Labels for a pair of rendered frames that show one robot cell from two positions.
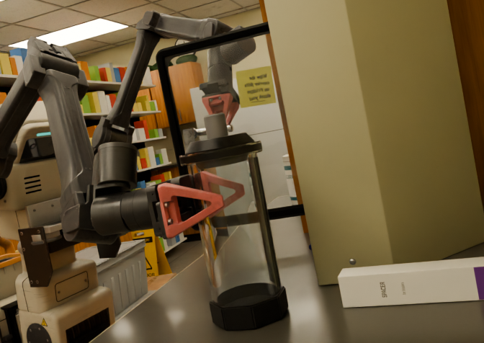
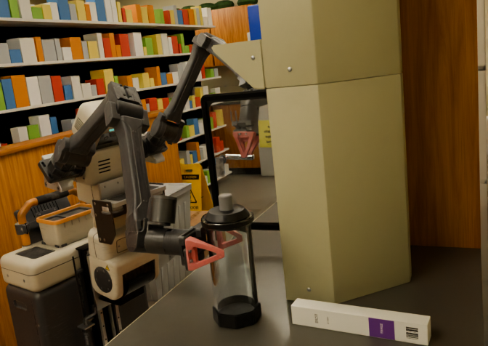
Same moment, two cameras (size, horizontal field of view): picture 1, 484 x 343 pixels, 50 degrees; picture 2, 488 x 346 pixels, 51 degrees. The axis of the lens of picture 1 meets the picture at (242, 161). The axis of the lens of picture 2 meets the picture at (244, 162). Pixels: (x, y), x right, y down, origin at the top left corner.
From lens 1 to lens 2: 45 cm
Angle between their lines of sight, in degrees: 11
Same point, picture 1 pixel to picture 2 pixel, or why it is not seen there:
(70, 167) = (133, 199)
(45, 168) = (114, 153)
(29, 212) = (101, 188)
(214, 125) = (224, 203)
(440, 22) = (394, 134)
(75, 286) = not seen: hidden behind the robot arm
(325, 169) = (297, 230)
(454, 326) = not seen: outside the picture
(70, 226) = (131, 244)
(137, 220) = (172, 251)
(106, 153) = (157, 202)
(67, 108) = (133, 150)
